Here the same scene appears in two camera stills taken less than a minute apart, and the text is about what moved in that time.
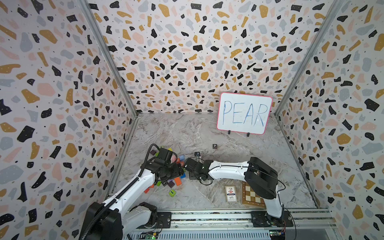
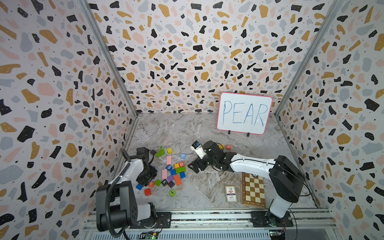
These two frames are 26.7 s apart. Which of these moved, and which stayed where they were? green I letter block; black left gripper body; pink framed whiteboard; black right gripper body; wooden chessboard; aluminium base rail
Moved: black left gripper body; black right gripper body
Stayed: wooden chessboard; pink framed whiteboard; green I letter block; aluminium base rail
